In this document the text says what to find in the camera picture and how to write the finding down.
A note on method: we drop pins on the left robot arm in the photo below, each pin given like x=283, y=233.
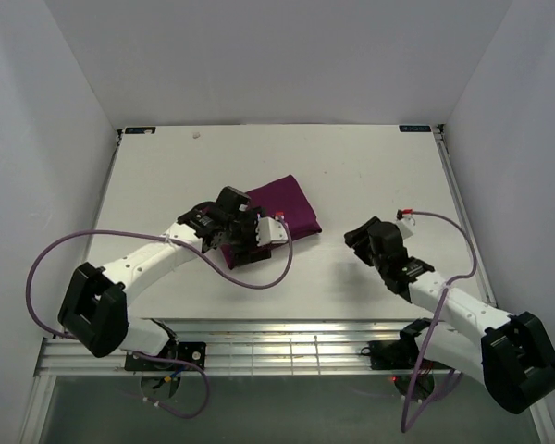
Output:
x=95, y=310

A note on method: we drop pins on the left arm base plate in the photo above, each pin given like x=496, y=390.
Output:
x=188, y=351

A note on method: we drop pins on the right blue label sticker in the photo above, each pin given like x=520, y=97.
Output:
x=415, y=128

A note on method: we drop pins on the blue label sticker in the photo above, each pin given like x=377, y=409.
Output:
x=140, y=130
x=415, y=128

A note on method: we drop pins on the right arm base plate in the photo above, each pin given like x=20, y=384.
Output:
x=390, y=355

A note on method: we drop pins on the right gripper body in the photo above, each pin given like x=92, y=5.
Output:
x=360, y=238

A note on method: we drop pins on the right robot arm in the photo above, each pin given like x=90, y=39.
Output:
x=511, y=355

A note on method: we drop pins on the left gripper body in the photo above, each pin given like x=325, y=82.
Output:
x=248, y=245

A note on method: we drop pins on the left blue label sticker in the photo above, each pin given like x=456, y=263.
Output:
x=140, y=130

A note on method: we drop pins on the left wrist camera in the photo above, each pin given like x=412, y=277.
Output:
x=270, y=230

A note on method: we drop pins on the purple cloth mat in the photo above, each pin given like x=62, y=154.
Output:
x=282, y=196

